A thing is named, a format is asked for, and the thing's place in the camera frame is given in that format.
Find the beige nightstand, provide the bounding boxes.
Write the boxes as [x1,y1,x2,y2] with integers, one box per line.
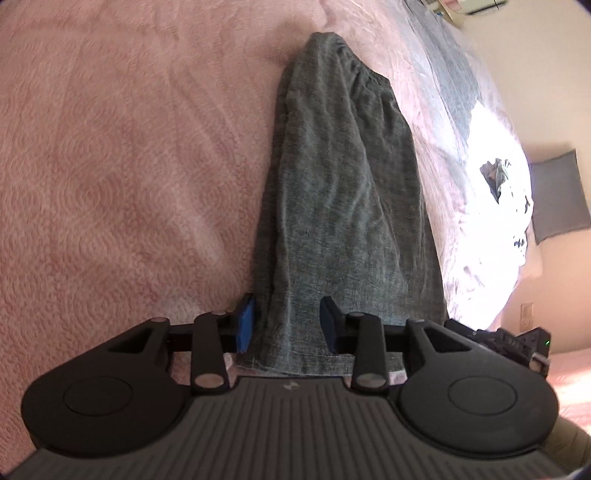
[434,0,469,27]

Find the pink and grey bedspread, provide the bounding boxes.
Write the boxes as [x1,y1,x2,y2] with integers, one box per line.
[0,0,536,402]

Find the black and white patterned garment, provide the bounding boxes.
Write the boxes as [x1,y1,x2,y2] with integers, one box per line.
[507,191,534,261]

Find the grey-green crumpled garment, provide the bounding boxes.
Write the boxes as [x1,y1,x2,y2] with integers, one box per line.
[479,158,513,205]

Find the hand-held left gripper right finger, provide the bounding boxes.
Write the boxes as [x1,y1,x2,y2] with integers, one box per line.
[320,296,463,394]

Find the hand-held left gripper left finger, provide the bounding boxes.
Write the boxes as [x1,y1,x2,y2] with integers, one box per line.
[107,292,256,396]

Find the dark grey shorts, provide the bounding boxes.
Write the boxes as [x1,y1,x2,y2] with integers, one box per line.
[236,31,450,377]

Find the grey pillow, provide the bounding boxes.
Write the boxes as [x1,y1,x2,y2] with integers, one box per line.
[529,148,587,245]

